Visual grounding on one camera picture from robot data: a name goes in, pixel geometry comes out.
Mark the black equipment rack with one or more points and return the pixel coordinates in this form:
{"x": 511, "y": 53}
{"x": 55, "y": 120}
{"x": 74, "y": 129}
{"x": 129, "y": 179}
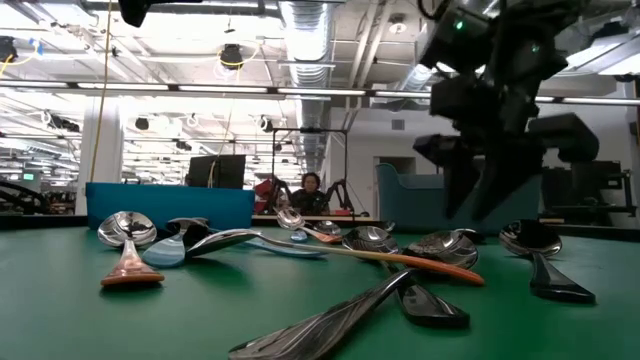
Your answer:
{"x": 600, "y": 185}

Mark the long ceiling light strip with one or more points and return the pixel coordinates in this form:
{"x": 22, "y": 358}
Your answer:
{"x": 225, "y": 89}

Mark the slim silver ceiling duct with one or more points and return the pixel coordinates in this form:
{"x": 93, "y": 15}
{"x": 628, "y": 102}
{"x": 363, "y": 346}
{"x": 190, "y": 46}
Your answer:
{"x": 417, "y": 77}

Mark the background black robot arm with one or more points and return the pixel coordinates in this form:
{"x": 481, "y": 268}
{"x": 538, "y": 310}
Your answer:
{"x": 347, "y": 195}

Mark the person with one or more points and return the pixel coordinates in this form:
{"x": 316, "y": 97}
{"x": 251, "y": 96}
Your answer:
{"x": 310, "y": 197}

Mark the white pillar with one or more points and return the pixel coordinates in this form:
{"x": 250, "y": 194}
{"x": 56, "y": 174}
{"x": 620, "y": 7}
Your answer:
{"x": 107, "y": 145}

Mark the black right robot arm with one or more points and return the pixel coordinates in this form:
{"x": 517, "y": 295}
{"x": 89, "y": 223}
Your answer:
{"x": 525, "y": 30}

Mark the large black ceiling dome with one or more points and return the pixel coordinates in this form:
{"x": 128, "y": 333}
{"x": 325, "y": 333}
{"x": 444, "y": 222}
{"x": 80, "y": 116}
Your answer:
{"x": 231, "y": 56}

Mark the teal grey oval bin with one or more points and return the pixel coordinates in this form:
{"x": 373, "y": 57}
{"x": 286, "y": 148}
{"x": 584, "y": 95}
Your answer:
{"x": 410, "y": 210}

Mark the large silver ceiling duct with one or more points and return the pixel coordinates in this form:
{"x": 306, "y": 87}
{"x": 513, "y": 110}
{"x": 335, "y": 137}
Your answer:
{"x": 307, "y": 40}

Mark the black monitor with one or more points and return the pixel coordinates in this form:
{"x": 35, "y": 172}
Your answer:
{"x": 217, "y": 172}

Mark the green table mat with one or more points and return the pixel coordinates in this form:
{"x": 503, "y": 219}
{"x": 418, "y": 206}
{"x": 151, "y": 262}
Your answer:
{"x": 150, "y": 320}

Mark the black stand frame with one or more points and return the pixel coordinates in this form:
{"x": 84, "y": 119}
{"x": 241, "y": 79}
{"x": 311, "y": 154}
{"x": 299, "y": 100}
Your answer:
{"x": 310, "y": 130}

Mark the blue rectangular tray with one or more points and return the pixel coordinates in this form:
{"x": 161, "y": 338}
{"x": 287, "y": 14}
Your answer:
{"x": 165, "y": 205}

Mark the black aluminium table frame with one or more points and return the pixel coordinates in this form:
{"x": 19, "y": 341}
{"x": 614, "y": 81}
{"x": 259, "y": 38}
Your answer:
{"x": 40, "y": 222}

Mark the green exit sign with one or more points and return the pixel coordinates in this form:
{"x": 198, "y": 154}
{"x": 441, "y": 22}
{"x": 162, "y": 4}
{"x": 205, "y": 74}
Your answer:
{"x": 28, "y": 176}

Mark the red background object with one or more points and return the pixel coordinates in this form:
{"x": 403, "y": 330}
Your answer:
{"x": 262, "y": 192}

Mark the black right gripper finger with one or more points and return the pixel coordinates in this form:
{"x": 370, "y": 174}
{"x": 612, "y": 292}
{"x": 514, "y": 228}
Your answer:
{"x": 460, "y": 175}
{"x": 510, "y": 175}

